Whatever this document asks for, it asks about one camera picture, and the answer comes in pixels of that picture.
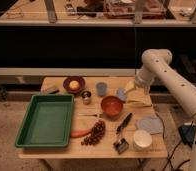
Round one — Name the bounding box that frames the bunch of brown grapes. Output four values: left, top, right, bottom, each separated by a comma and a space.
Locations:
81, 120, 106, 145

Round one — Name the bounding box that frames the wooden table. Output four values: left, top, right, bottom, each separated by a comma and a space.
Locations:
19, 77, 167, 159

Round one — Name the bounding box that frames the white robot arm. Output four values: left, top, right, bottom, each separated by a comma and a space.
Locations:
127, 49, 196, 171

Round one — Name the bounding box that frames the black power adapter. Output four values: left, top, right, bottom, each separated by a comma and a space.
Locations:
178, 125, 196, 147

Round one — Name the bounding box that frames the yellow apple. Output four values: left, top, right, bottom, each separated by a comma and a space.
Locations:
69, 81, 80, 90

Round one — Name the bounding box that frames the small blue object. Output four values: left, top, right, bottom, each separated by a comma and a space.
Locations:
116, 88, 127, 102

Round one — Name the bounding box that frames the green plastic tray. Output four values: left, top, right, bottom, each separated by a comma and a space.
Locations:
15, 94, 74, 148

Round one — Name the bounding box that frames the grey blue plate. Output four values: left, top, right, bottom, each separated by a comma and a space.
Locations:
136, 116, 163, 134

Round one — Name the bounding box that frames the blue plastic cup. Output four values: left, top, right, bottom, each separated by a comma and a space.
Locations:
96, 82, 107, 97

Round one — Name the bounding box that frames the metal binder clip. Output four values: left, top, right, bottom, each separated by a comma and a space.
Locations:
113, 138, 129, 154

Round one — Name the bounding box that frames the orange carrot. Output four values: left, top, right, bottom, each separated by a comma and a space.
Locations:
70, 128, 92, 138

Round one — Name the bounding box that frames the dark red bowl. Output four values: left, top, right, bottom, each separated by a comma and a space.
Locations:
63, 76, 85, 94

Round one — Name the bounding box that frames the metal fork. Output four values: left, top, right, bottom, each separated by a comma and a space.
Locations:
78, 113, 103, 118

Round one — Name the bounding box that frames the black handled tool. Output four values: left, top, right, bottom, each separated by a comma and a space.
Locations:
116, 113, 133, 134

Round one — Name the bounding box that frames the white bowl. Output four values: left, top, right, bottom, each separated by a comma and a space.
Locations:
133, 129, 152, 150

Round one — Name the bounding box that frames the small metal cup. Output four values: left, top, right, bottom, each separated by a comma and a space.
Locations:
81, 91, 91, 105

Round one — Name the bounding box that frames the orange bowl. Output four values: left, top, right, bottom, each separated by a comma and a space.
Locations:
101, 96, 123, 118

